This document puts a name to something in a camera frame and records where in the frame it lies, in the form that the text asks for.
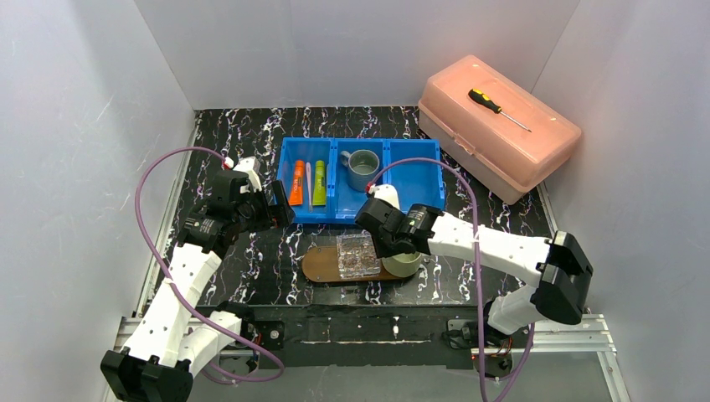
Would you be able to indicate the oval wooden tray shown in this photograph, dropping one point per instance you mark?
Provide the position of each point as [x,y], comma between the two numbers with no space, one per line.
[321,265]

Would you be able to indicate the light green ceramic mug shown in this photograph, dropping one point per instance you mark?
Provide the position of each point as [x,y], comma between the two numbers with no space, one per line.
[402,265]

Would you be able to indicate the grey-blue ceramic mug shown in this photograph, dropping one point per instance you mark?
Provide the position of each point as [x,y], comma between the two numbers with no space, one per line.
[362,166]

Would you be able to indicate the yellow-green toothpaste tube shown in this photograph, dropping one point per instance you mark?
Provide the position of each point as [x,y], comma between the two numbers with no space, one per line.
[319,194]

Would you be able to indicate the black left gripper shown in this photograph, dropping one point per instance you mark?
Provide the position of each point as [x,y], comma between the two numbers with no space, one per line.
[272,208]

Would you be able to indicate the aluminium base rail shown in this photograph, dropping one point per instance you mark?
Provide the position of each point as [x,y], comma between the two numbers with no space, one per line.
[592,335]

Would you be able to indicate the orange toothpaste tube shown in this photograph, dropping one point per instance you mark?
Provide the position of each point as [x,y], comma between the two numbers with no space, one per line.
[296,193]

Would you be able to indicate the yellow black screwdriver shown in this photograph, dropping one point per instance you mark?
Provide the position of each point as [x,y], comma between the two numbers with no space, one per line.
[482,99]

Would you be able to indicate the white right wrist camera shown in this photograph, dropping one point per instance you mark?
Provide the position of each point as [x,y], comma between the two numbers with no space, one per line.
[385,192]

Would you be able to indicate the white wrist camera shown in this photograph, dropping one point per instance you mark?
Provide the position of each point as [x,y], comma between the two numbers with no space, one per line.
[250,166]
[385,192]

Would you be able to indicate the pink plastic toolbox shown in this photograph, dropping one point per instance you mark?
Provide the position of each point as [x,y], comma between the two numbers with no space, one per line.
[506,159]

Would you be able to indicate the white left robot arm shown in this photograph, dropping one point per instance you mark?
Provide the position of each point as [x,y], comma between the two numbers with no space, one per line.
[160,360]

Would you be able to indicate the clear plastic toothbrush holder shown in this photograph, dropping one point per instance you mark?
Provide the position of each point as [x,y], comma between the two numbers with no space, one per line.
[356,257]

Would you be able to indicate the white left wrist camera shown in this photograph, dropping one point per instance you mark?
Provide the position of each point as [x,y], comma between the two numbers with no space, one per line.
[250,166]

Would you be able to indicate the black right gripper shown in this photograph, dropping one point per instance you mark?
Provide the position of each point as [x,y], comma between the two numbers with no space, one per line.
[383,243]

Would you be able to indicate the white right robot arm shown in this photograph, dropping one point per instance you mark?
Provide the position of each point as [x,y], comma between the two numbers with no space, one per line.
[555,271]

